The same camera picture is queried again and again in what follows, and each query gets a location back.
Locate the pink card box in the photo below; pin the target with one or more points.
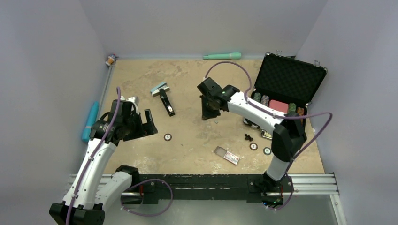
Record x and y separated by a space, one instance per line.
278 106

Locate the green microphone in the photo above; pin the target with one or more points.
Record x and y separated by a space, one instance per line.
223 56

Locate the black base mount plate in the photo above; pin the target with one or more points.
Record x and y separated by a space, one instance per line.
251 188

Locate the teal cylinder left edge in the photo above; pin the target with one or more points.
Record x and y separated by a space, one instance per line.
90 121

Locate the black poker chip case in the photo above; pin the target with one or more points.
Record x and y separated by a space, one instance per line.
289 80

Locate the brown poker chip left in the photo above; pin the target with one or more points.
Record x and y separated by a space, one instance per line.
167 137

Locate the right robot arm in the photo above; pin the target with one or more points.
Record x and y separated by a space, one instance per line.
287 131

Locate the brown poker chip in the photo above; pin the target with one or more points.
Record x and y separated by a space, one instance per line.
167 137
253 146

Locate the black stapler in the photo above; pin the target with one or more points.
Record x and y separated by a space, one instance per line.
166 102

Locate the staple box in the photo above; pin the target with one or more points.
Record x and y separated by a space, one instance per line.
227 155

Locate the purple chip stack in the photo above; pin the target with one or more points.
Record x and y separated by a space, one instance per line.
264 100

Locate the green poker chip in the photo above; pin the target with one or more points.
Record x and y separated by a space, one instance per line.
267 151

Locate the green chip stack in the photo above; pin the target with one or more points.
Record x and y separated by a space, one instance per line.
257 97

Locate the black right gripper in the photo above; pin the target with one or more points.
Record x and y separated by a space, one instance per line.
206 114

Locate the aluminium frame rail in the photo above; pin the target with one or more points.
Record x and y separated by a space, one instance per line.
302 184

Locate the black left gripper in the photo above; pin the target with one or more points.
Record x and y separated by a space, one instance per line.
144 129

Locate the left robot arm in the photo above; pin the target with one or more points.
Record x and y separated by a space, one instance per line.
86 203

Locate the brown poker chip right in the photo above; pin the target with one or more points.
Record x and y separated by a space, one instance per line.
253 146

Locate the small orange figurine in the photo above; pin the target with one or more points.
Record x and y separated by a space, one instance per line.
111 59

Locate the silver carabiner keys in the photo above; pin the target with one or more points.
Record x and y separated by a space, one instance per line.
266 135

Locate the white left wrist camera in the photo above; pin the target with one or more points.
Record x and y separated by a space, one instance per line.
134 100

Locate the black screw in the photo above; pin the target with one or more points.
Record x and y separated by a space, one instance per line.
248 137

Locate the brown chip stack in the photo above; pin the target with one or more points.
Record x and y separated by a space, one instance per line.
300 111

